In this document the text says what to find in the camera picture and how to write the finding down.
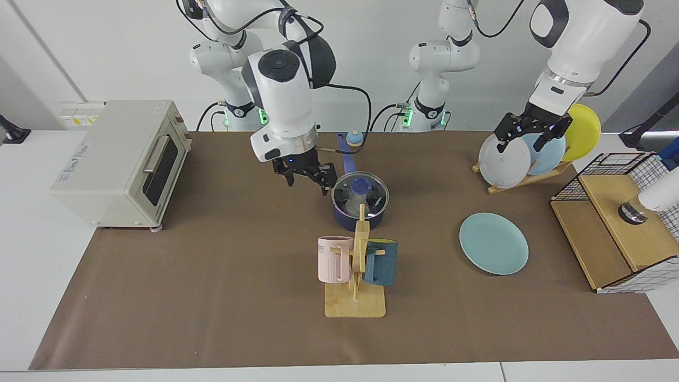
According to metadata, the glass lid with blue knob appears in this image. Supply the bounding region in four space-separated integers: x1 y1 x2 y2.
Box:
332 171 389 218

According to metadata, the light blue plate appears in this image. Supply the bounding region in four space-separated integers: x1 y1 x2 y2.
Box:
523 133 567 176

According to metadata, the grey plate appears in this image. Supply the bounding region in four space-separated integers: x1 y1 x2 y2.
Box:
478 133 532 189

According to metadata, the wooden plate rack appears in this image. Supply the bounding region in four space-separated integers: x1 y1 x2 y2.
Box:
472 159 573 195

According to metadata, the yellow plate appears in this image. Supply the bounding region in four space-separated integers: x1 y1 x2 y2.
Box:
561 103 602 162

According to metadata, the teal plate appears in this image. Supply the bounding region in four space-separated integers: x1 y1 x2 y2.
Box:
459 212 529 276

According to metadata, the pink cup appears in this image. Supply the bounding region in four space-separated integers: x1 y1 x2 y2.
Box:
318 236 354 284

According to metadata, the dark teal cup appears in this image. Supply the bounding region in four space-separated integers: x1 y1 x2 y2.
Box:
363 239 398 287

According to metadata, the wooden cup stand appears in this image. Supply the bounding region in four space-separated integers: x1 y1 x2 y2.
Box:
324 204 387 318

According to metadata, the blue object at basket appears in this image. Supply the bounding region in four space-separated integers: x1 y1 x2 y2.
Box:
658 137 679 171

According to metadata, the brown table cloth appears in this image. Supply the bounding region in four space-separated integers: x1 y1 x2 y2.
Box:
29 132 679 370

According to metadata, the pale toaster oven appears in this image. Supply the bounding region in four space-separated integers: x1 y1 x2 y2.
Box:
50 100 193 233

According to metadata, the black table clamp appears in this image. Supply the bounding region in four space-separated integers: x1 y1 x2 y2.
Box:
0 114 31 145

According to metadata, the black pan with blue handle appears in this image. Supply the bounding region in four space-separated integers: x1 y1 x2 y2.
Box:
332 133 389 232

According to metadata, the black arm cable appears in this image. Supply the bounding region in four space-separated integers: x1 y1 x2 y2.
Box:
178 0 372 155
466 0 652 97

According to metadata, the black base cable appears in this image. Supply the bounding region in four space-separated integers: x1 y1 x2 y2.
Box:
196 102 229 132
370 101 412 132

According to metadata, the wire basket with wooden floor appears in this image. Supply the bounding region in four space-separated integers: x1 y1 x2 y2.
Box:
550 152 679 294

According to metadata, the white cylinder with dark ring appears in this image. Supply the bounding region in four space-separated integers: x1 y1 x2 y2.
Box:
618 180 679 225

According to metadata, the white wall socket strip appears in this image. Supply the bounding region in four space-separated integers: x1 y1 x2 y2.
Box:
57 102 107 129

